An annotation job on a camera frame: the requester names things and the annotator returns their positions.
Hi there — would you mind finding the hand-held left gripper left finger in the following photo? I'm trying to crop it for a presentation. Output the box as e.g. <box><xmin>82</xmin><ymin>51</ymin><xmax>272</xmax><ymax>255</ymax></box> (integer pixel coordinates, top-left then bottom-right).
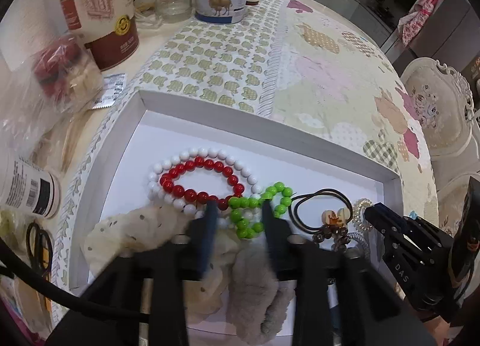
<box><xmin>45</xmin><ymin>201</ymin><xmax>218</xmax><ymax>346</ymax></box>

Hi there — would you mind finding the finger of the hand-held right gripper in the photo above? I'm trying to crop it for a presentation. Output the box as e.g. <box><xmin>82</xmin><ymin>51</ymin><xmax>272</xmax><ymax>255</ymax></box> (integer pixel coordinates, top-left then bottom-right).
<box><xmin>407</xmin><ymin>216</ymin><xmax>454</xmax><ymax>253</ymax></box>
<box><xmin>364</xmin><ymin>203</ymin><xmax>413</xmax><ymax>294</ymax></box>

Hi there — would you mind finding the grey braided bracelet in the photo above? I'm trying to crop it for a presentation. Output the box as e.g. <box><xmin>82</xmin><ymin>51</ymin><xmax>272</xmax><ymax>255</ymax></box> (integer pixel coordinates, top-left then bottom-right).
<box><xmin>349</xmin><ymin>231</ymin><xmax>372</xmax><ymax>260</ymax></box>

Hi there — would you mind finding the grey fluffy scrunchie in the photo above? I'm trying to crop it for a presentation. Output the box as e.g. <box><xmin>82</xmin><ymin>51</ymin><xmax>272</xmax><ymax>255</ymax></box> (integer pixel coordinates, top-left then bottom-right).
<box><xmin>229</xmin><ymin>233</ymin><xmax>297</xmax><ymax>343</ymax></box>

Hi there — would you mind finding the cream carved floral chair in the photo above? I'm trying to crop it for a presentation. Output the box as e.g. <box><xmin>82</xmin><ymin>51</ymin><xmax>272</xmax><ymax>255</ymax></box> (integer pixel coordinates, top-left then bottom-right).
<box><xmin>435</xmin><ymin>171</ymin><xmax>480</xmax><ymax>226</ymax></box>
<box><xmin>399</xmin><ymin>57</ymin><xmax>480</xmax><ymax>166</ymax></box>

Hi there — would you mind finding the green bead bracelet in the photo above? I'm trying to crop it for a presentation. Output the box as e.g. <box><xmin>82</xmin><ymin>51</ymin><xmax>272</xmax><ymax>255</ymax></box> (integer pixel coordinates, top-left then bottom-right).
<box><xmin>229</xmin><ymin>181</ymin><xmax>293</xmax><ymax>239</ymax></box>

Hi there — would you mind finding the patchwork quilted tablecloth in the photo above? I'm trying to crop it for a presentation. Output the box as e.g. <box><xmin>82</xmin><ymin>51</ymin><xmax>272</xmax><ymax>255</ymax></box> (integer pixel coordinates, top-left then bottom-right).
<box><xmin>49</xmin><ymin>0</ymin><xmax>439</xmax><ymax>332</ymax></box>

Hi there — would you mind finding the black hair tie wooden charm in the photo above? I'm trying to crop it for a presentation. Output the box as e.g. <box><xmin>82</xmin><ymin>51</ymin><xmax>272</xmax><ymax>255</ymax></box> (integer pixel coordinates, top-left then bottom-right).
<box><xmin>289</xmin><ymin>188</ymin><xmax>353</xmax><ymax>236</ymax></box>

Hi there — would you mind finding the clear spiral hair tie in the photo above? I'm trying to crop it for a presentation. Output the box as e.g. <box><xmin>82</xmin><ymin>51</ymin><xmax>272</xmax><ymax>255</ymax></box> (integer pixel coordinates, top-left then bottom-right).
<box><xmin>352</xmin><ymin>198</ymin><xmax>376</xmax><ymax>234</ymax></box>

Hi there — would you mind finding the brown bead bracelet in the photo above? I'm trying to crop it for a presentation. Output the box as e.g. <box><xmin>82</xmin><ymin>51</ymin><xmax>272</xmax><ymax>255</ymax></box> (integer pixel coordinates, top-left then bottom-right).
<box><xmin>313</xmin><ymin>226</ymin><xmax>351</xmax><ymax>253</ymax></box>

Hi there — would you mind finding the white bead bracelet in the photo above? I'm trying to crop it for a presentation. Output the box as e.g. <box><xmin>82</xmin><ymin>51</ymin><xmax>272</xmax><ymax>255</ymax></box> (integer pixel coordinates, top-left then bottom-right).
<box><xmin>147</xmin><ymin>148</ymin><xmax>259</xmax><ymax>230</ymax></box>

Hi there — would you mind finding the small white label jar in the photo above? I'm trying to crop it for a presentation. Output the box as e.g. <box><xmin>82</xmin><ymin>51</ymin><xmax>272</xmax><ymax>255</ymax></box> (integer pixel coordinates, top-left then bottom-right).
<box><xmin>0</xmin><ymin>156</ymin><xmax>62</xmax><ymax>219</ymax></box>

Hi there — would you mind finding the red bead bracelet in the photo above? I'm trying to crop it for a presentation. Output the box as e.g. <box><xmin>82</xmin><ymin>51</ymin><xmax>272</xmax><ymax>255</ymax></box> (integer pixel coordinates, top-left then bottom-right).
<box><xmin>159</xmin><ymin>157</ymin><xmax>244</xmax><ymax>211</ymax></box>

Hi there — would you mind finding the yellow lid plastic jar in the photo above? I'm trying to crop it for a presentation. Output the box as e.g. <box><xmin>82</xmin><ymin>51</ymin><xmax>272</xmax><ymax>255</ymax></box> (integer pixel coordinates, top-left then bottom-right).
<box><xmin>55</xmin><ymin>0</ymin><xmax>140</xmax><ymax>72</ymax></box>

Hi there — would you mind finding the plain black hair tie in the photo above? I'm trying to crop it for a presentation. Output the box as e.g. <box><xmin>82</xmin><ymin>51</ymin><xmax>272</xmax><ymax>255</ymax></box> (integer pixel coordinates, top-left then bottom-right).
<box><xmin>25</xmin><ymin>221</ymin><xmax>55</xmax><ymax>281</ymax></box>

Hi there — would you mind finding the black cable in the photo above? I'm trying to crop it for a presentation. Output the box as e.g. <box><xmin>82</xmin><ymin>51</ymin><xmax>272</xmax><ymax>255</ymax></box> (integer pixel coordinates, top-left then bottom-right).
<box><xmin>0</xmin><ymin>235</ymin><xmax>151</xmax><ymax>332</ymax></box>

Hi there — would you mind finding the white cardboard box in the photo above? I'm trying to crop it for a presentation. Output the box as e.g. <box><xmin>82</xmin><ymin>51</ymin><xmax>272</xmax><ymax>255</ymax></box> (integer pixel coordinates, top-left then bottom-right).
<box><xmin>67</xmin><ymin>89</ymin><xmax>404</xmax><ymax>339</ymax></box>

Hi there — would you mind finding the small foil sachet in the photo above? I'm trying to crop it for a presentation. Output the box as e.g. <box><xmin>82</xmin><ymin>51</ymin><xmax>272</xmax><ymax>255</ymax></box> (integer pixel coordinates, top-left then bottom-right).
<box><xmin>91</xmin><ymin>73</ymin><xmax>125</xmax><ymax>111</ymax></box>

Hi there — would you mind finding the plastic bag of red dates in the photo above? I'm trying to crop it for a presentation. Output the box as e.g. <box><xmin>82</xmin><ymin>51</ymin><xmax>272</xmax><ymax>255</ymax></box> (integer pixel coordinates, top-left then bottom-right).
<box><xmin>0</xmin><ymin>32</ymin><xmax>106</xmax><ymax>151</ymax></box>

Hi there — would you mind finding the pink floral cloth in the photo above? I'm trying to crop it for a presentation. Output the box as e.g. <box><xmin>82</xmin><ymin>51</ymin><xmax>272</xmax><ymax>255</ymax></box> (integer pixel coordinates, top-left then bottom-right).
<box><xmin>397</xmin><ymin>0</ymin><xmax>440</xmax><ymax>46</ymax></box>

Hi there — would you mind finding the cream dotted scrunchie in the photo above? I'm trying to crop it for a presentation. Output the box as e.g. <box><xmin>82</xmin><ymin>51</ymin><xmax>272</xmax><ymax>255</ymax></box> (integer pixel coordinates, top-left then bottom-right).
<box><xmin>83</xmin><ymin>203</ymin><xmax>241</xmax><ymax>322</ymax></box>

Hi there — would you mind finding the white paper towel roll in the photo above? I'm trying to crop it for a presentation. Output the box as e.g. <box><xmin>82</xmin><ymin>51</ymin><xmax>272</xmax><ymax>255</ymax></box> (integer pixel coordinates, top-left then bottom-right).
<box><xmin>0</xmin><ymin>0</ymin><xmax>64</xmax><ymax>72</ymax></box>

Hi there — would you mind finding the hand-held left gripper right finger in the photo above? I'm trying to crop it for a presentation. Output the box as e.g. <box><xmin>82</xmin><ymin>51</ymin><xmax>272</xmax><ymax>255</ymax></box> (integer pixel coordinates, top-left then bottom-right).
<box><xmin>262</xmin><ymin>201</ymin><xmax>436</xmax><ymax>346</ymax></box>

